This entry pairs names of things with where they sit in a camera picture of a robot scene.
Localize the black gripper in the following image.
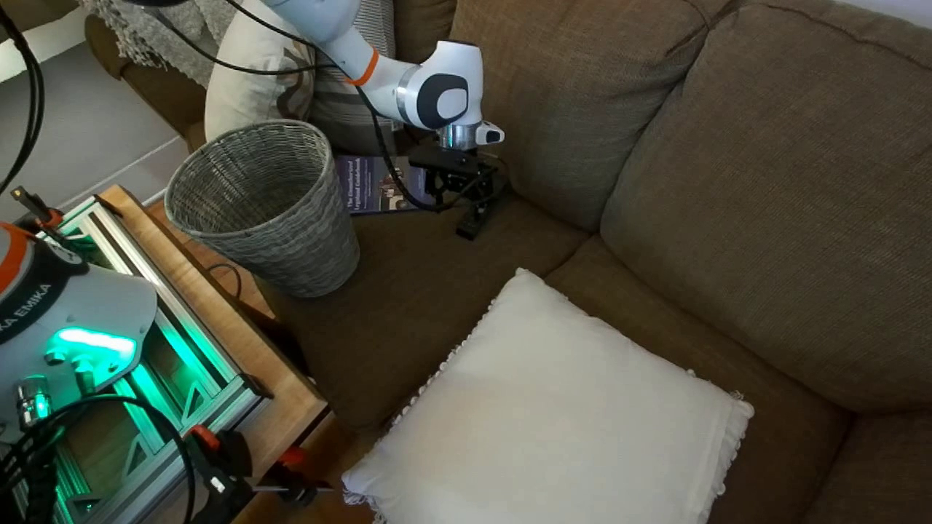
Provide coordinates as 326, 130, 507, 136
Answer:
408, 143, 513, 220

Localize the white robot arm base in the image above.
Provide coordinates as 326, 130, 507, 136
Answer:
0, 219, 160, 431

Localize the brown fabric sofa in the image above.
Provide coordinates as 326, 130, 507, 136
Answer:
80, 0, 932, 524

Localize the dark blue book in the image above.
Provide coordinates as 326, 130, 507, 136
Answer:
332, 152, 441, 219

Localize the grey wicker basket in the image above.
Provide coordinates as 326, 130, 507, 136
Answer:
160, 117, 364, 302

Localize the white lace-edged pillow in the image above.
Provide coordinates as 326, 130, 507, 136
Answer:
337, 264, 757, 524

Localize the cream square pillow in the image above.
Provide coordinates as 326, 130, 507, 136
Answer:
201, 0, 337, 144

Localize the wooden table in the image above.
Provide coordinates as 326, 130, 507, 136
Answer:
96, 184, 332, 486

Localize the orange black clamp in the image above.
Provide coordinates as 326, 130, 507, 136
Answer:
252, 443, 328, 508
184, 419, 255, 524

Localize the cream knitted blanket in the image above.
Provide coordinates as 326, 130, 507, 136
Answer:
80, 0, 235, 73

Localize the black red rod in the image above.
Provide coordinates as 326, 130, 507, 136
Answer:
9, 184, 67, 239

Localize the black hanging cable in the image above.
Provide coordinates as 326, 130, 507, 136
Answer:
0, 3, 48, 198

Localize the black cable bundle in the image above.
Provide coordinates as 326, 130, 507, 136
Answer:
0, 390, 201, 524

